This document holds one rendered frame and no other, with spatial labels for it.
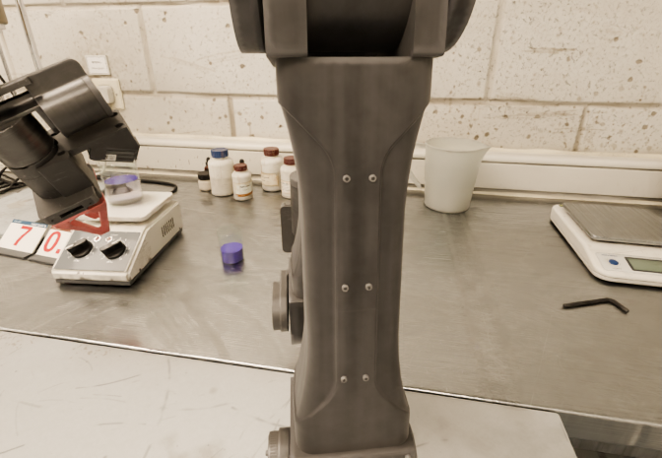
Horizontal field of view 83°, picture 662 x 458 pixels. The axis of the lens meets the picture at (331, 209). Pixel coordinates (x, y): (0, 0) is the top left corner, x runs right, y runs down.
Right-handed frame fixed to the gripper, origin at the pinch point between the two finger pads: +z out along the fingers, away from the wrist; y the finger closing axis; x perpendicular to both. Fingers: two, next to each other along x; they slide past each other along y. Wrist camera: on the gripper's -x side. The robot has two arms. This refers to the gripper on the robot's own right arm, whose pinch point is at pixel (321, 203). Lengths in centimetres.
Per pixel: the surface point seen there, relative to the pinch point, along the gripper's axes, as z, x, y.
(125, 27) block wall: 60, -27, 52
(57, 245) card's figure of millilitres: 9, 12, 48
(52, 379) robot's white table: -19.1, 14.0, 31.0
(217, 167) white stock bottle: 37.0, 5.1, 26.0
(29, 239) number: 11, 11, 55
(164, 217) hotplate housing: 11.5, 7.0, 29.2
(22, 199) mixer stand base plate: 34, 12, 73
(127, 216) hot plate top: 6.6, 4.7, 33.0
